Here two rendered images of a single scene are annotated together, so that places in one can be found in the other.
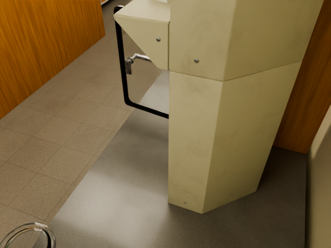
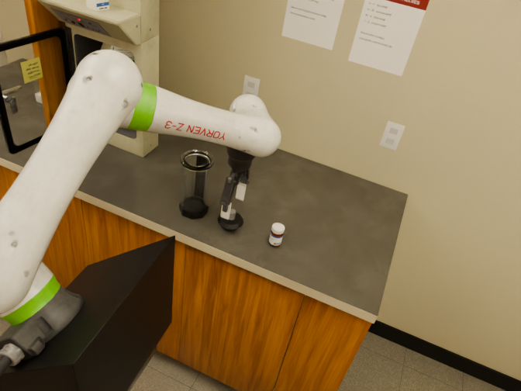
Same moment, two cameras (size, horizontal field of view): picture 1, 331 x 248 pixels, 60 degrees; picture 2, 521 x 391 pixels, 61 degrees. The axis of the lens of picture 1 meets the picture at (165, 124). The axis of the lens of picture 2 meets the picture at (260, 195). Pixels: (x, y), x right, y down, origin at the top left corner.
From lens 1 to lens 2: 1.53 m
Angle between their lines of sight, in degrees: 69
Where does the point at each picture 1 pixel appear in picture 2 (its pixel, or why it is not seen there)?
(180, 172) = not seen: hidden behind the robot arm
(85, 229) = (152, 196)
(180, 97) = (145, 58)
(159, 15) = (128, 13)
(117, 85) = not seen: outside the picture
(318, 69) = not seen: hidden behind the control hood
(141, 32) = (130, 26)
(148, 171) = (108, 162)
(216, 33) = (155, 9)
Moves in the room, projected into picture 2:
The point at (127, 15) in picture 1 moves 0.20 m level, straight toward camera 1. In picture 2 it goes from (123, 19) to (188, 27)
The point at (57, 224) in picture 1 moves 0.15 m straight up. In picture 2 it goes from (142, 211) to (141, 177)
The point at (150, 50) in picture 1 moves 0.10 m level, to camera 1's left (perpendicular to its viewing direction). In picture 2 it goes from (133, 36) to (125, 46)
